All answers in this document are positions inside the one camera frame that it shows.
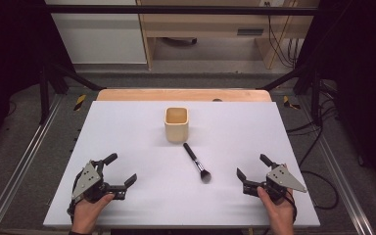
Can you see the black curtain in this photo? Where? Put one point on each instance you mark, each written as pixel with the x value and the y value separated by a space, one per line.
pixel 359 81
pixel 9 65

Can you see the person's left hand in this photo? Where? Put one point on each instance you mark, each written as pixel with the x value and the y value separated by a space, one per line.
pixel 84 215

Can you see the white cabinet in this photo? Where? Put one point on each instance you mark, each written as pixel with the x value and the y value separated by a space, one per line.
pixel 101 39

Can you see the person's right hand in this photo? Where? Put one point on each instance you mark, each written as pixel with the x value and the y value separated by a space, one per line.
pixel 280 215

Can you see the black frame strut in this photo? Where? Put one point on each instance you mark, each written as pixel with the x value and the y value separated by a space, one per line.
pixel 287 78
pixel 78 78

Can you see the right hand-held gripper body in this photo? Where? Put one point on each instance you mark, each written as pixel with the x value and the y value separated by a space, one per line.
pixel 282 178

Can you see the black horizontal frame bar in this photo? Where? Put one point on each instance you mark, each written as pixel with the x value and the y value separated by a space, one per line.
pixel 176 9

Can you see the light wooden desk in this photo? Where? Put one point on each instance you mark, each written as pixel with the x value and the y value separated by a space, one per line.
pixel 209 23

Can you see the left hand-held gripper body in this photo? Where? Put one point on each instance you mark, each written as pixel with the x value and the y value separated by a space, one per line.
pixel 86 179

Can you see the cream square cup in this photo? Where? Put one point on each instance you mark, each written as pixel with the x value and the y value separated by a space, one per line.
pixel 176 132

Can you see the yellow black tape strip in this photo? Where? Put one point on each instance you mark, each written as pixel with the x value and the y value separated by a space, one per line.
pixel 289 103
pixel 80 102

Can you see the aluminium floor rail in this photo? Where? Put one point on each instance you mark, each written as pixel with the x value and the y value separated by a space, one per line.
pixel 336 169
pixel 23 160

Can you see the black makeup brush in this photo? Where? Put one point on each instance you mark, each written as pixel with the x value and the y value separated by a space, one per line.
pixel 194 160

